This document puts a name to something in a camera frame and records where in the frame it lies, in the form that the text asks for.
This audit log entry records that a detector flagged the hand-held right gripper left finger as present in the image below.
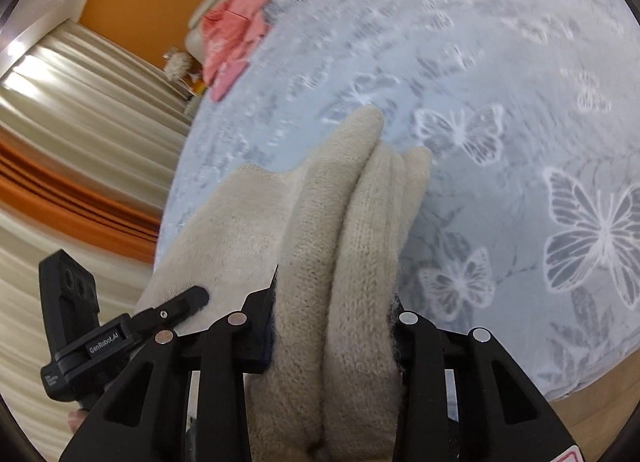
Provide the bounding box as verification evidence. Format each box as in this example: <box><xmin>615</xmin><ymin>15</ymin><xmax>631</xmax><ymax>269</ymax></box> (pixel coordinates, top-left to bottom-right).
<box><xmin>60</xmin><ymin>264</ymin><xmax>279</xmax><ymax>462</ymax></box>

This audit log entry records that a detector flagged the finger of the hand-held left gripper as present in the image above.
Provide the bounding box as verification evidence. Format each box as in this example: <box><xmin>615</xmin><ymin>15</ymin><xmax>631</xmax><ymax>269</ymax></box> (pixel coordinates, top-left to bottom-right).
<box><xmin>131</xmin><ymin>286</ymin><xmax>210</xmax><ymax>341</ymax></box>

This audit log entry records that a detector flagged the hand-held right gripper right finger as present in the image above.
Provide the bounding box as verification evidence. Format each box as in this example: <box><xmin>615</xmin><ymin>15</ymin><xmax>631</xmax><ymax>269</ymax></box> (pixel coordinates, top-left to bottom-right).
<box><xmin>391</xmin><ymin>293</ymin><xmax>584</xmax><ymax>462</ymax></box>

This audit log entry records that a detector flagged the beige sweater with black hearts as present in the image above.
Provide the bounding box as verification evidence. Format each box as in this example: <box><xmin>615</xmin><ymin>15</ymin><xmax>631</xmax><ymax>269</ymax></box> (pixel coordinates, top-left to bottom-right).
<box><xmin>134</xmin><ymin>105</ymin><xmax>434</xmax><ymax>462</ymax></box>

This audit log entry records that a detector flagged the person's left hand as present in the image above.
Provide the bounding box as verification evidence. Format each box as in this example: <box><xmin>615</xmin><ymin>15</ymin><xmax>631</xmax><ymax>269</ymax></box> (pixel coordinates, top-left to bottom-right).
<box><xmin>66</xmin><ymin>409</ymin><xmax>91</xmax><ymax>445</ymax></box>

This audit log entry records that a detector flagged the orange curtain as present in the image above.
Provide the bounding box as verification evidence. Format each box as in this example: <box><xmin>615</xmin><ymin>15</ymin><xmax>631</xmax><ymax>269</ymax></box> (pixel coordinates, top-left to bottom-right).
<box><xmin>0</xmin><ymin>141</ymin><xmax>162</xmax><ymax>263</ymax></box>

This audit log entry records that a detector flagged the beige curtain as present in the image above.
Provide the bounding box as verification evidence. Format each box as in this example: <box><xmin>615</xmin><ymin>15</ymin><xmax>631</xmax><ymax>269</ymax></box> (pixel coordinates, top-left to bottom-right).
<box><xmin>0</xmin><ymin>20</ymin><xmax>195</xmax><ymax>445</ymax></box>

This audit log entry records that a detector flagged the small pink cloth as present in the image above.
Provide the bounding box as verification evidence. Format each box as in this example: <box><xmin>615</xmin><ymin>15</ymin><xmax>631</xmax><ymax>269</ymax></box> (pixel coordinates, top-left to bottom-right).
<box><xmin>210</xmin><ymin>60</ymin><xmax>249</xmax><ymax>103</ymax></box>

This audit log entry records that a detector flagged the white feather lamp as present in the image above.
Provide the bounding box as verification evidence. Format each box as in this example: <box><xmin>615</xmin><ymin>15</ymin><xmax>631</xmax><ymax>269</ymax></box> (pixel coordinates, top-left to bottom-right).
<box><xmin>162</xmin><ymin>48</ymin><xmax>197</xmax><ymax>83</ymax></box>

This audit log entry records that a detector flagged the bed with butterfly print cover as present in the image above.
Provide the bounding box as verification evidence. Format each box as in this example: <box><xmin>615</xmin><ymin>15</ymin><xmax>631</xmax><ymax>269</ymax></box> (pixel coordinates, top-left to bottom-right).
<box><xmin>156</xmin><ymin>0</ymin><xmax>640</xmax><ymax>404</ymax></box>

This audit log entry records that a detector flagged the pink blanket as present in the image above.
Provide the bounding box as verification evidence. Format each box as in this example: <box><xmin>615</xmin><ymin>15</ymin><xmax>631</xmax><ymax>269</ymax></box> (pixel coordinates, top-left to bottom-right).
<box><xmin>200</xmin><ymin>0</ymin><xmax>277</xmax><ymax>87</ymax></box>

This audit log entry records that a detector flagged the beige padded headboard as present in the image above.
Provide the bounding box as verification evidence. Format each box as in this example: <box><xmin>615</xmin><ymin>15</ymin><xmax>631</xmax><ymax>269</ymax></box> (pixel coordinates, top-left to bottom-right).
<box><xmin>184</xmin><ymin>0</ymin><xmax>286</xmax><ymax>65</ymax></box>

